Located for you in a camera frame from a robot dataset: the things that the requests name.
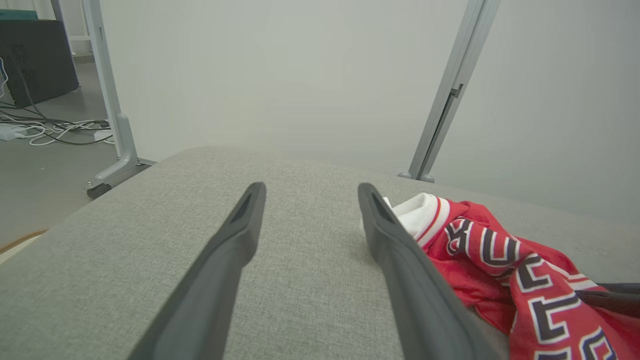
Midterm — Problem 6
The red basketball jersey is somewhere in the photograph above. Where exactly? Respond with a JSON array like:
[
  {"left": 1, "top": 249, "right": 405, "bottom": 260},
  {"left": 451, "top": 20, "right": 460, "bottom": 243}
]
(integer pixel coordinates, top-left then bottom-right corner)
[{"left": 382, "top": 192, "right": 640, "bottom": 360}]

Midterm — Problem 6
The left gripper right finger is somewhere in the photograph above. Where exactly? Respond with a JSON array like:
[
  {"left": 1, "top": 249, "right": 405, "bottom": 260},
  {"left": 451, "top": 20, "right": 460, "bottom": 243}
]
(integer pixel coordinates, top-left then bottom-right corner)
[{"left": 357, "top": 182, "right": 501, "bottom": 360}]

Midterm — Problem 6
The black floor cable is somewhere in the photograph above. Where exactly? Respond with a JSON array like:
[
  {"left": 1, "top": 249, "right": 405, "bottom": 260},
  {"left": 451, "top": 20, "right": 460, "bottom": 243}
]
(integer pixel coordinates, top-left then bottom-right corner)
[{"left": 7, "top": 47, "right": 113, "bottom": 146}]

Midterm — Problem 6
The white power adapter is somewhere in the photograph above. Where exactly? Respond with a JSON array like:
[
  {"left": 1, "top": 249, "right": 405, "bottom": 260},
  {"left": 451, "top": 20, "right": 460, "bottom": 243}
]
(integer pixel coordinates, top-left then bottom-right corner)
[{"left": 0, "top": 124, "right": 26, "bottom": 142}]

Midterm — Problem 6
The grey metal partition post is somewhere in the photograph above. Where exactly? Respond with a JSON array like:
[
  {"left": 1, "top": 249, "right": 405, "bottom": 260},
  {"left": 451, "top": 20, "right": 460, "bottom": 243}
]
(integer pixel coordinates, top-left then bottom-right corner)
[{"left": 398, "top": 0, "right": 502, "bottom": 184}]

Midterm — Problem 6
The black cabinet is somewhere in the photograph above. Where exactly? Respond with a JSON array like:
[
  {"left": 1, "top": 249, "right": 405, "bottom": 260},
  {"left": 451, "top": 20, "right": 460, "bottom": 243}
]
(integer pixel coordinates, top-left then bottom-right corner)
[{"left": 0, "top": 19, "right": 80, "bottom": 109}]

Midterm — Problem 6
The white floor cable tangle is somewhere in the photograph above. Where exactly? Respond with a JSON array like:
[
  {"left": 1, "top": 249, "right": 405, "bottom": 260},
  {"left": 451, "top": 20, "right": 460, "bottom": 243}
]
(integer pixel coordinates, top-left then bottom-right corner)
[{"left": 0, "top": 117, "right": 116, "bottom": 147}]

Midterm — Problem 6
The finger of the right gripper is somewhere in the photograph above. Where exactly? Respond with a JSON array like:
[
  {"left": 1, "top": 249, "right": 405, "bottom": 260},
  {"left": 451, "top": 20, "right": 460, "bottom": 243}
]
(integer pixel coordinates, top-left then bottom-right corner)
[
  {"left": 597, "top": 282, "right": 640, "bottom": 296},
  {"left": 574, "top": 290, "right": 640, "bottom": 319}
]

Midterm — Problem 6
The grey partition post with foot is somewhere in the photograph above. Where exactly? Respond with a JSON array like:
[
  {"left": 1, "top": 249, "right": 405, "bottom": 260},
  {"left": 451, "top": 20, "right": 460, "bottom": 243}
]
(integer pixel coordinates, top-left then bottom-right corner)
[{"left": 81, "top": 0, "right": 157, "bottom": 200}]

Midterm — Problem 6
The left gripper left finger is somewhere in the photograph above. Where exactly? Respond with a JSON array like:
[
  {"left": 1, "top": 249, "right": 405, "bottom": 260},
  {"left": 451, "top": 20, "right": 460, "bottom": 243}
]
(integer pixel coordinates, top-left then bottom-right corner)
[{"left": 127, "top": 182, "right": 267, "bottom": 360}]

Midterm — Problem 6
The white beige floor board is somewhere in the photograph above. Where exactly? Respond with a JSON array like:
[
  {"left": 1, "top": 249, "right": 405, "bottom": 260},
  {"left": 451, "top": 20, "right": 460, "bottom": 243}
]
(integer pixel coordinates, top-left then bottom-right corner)
[{"left": 0, "top": 228, "right": 49, "bottom": 266}]

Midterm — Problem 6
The teal box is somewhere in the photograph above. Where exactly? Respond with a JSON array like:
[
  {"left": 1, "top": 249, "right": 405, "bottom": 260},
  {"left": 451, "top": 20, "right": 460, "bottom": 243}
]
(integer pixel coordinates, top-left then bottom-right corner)
[{"left": 0, "top": 8, "right": 39, "bottom": 22}]

